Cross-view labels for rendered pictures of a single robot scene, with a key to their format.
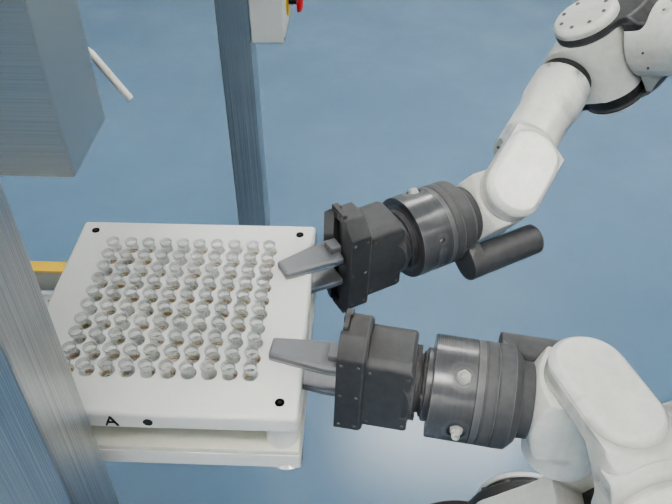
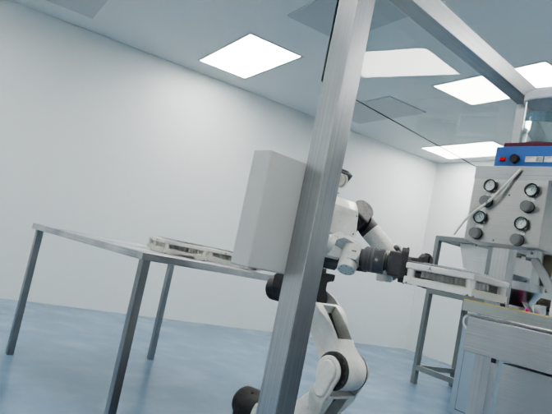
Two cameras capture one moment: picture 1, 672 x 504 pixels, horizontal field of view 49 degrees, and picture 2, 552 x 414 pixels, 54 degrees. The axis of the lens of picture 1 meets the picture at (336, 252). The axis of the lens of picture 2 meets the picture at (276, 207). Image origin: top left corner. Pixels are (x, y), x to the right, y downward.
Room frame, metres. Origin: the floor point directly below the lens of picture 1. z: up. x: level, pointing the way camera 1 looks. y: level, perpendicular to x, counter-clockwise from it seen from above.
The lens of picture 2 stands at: (2.21, 1.01, 0.93)
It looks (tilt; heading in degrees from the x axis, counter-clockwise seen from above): 5 degrees up; 226
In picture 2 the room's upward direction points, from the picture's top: 12 degrees clockwise
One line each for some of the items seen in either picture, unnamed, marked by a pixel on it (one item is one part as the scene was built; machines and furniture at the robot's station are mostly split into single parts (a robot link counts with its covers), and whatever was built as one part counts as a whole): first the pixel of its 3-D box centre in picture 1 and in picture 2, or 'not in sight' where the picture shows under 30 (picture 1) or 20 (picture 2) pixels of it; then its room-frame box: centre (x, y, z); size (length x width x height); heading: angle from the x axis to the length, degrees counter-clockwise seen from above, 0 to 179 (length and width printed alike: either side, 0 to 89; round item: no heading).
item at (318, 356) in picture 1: (306, 350); not in sight; (0.42, 0.03, 1.01); 0.06 x 0.03 x 0.02; 80
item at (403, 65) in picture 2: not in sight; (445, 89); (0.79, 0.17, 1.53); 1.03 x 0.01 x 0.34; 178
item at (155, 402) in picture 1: (178, 313); (457, 275); (0.48, 0.15, 1.00); 0.25 x 0.24 x 0.02; 178
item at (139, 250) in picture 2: not in sight; (163, 253); (0.29, -1.84, 0.82); 1.50 x 1.10 x 0.04; 87
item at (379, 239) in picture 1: (384, 242); (389, 262); (0.59, -0.05, 0.99); 0.12 x 0.10 x 0.13; 120
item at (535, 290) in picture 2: not in sight; (523, 307); (-2.18, -0.60, 0.95); 0.49 x 0.36 x 0.38; 76
